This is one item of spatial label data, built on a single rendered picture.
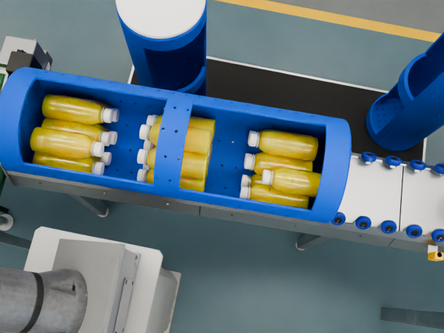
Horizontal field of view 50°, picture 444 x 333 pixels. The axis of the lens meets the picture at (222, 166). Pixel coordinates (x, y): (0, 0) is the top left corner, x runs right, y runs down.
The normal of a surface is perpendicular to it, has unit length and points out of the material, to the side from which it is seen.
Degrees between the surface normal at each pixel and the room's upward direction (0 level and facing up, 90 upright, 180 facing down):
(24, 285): 56
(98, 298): 44
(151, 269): 0
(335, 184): 28
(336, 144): 11
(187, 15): 0
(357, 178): 0
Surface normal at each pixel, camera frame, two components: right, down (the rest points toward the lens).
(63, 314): 0.47, 0.01
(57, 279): 0.35, -0.84
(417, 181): 0.04, -0.25
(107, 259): -0.66, -0.29
